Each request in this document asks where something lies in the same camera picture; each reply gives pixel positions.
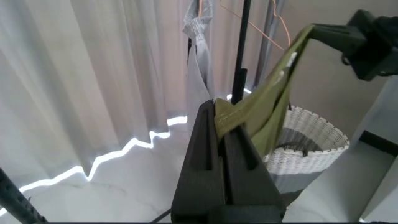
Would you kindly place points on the green long-sleeved shirt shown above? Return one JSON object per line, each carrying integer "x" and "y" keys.
{"x": 267, "y": 105}

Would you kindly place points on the pale grey shorts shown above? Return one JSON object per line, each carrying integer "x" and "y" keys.
{"x": 199, "y": 77}

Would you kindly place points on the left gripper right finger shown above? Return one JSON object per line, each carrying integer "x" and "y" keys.
{"x": 248, "y": 193}

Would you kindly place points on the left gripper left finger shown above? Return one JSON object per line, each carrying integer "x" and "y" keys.
{"x": 199, "y": 186}

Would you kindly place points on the white laundry basket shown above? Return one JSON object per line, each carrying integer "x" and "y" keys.
{"x": 311, "y": 155}

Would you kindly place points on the white curtain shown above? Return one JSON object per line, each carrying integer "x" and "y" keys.
{"x": 77, "y": 77}

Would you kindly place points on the pink clothes hanger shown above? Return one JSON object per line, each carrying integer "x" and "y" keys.
{"x": 200, "y": 7}
{"x": 255, "y": 28}

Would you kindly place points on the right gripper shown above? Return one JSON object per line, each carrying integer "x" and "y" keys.
{"x": 376, "y": 59}

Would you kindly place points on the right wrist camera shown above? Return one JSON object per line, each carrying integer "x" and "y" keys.
{"x": 360, "y": 19}

